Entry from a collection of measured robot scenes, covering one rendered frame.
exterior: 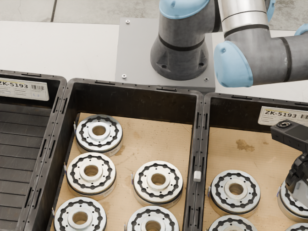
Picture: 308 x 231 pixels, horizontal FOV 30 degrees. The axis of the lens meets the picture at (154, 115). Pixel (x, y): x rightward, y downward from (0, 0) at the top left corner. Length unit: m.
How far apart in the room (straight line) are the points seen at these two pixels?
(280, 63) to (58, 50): 0.89
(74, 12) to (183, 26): 1.59
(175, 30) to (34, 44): 0.51
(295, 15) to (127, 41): 1.57
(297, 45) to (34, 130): 0.65
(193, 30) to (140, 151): 0.31
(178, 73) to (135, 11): 1.48
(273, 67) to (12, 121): 0.66
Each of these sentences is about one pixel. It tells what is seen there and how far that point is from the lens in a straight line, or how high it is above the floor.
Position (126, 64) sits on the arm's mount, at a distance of 1.48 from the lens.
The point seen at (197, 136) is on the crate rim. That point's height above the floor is 0.93.
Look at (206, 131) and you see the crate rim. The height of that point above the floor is 0.93.
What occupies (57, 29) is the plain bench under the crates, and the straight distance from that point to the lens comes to 1.75.
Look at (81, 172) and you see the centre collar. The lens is 1.20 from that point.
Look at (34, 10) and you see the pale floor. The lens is 2.93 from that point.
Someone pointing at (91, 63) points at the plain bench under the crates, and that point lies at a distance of 1.64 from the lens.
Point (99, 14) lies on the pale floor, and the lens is 2.87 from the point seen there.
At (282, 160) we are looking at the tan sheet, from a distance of 1.30.
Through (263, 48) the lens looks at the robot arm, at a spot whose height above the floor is 1.23.
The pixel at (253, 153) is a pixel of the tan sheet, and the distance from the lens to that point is 1.30.
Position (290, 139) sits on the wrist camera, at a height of 1.05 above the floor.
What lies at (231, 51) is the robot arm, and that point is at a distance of 0.91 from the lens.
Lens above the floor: 1.85
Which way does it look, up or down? 50 degrees down
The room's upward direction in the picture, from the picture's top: 3 degrees clockwise
